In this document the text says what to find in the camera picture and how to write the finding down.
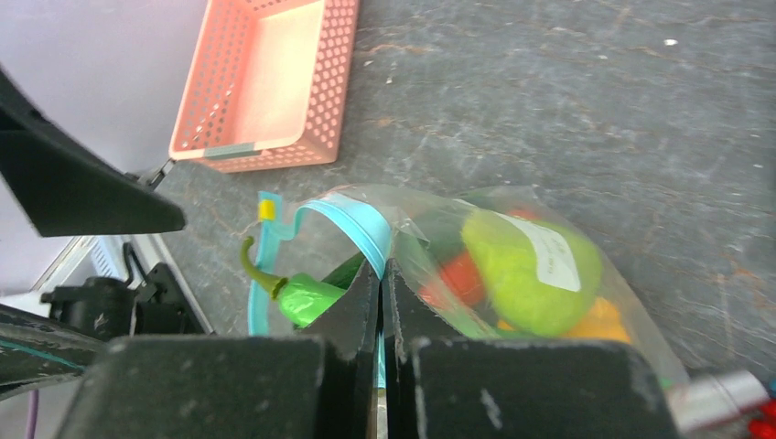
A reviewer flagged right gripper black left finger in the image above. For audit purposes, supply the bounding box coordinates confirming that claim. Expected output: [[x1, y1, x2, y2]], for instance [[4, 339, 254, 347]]
[[58, 264, 380, 438]]

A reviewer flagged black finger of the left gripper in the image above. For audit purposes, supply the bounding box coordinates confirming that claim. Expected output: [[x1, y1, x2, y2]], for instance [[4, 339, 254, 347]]
[[1, 75, 186, 237]]

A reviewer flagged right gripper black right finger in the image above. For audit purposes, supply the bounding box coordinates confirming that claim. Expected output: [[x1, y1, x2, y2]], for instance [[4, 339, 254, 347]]
[[382, 262, 679, 438]]

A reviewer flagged light green toy bean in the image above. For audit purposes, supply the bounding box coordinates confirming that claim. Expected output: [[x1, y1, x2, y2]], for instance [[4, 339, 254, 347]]
[[240, 236, 365, 327]]

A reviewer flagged clear zip top bag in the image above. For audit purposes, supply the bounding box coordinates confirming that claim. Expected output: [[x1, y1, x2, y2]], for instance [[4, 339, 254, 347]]
[[241, 184, 688, 389]]

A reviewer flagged green toy pear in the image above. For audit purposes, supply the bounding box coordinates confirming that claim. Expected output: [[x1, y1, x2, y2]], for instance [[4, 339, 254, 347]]
[[460, 209, 604, 339]]

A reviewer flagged pink plastic basket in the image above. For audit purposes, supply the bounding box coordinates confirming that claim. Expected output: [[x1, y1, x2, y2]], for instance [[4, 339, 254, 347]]
[[168, 0, 360, 173]]

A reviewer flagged grey toy microphone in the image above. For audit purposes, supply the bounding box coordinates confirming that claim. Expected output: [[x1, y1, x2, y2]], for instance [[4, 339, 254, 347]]
[[666, 369, 771, 434]]

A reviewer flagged blue green red block stack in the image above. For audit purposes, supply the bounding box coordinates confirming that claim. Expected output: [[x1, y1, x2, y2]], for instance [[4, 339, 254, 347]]
[[748, 380, 776, 439]]

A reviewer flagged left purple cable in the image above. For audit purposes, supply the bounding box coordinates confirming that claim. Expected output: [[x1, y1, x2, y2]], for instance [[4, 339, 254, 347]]
[[24, 391, 41, 439]]

